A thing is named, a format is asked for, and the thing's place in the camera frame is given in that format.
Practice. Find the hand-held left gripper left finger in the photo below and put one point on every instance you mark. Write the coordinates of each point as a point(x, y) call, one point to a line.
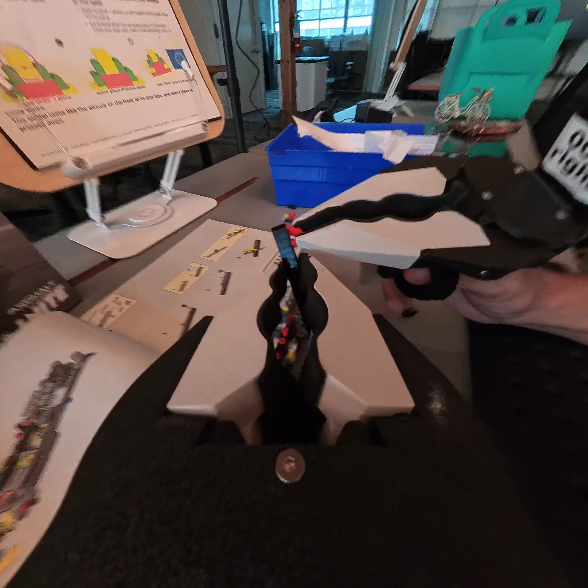
point(225, 358)

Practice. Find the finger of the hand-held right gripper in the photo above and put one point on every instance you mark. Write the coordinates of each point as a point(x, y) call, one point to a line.
point(395, 186)
point(390, 243)

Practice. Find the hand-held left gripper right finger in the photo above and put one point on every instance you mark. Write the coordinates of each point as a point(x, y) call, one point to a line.
point(358, 363)

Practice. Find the red lego pin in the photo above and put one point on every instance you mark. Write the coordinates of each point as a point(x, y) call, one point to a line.
point(294, 230)

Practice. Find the black lego beam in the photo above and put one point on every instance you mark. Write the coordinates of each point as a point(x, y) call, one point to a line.
point(285, 248)

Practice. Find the yellow car set box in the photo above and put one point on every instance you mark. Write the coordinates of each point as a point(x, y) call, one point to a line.
point(27, 285)

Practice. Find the person's right hand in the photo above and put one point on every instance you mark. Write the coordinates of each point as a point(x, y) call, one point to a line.
point(500, 298)

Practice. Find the white crumpled paper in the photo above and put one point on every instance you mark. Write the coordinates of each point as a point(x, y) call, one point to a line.
point(358, 138)

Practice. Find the blue plastic bin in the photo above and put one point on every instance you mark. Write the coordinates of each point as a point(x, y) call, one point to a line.
point(321, 179)

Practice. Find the open instruction booklet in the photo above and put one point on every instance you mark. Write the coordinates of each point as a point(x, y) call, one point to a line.
point(138, 298)

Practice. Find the white cabinet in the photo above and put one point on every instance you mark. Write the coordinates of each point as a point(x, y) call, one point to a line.
point(311, 85)

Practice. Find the teal tote bag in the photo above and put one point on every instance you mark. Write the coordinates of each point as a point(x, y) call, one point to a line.
point(500, 59)

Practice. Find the wooden board document stand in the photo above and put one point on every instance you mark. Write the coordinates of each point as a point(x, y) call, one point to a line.
point(147, 216)

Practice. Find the black metal pole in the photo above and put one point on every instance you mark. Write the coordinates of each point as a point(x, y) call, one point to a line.
point(228, 69)

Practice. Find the printed instruction sheet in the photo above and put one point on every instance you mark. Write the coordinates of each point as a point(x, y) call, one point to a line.
point(115, 105)

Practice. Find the wooden post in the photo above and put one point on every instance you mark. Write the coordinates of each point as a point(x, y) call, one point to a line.
point(287, 55)

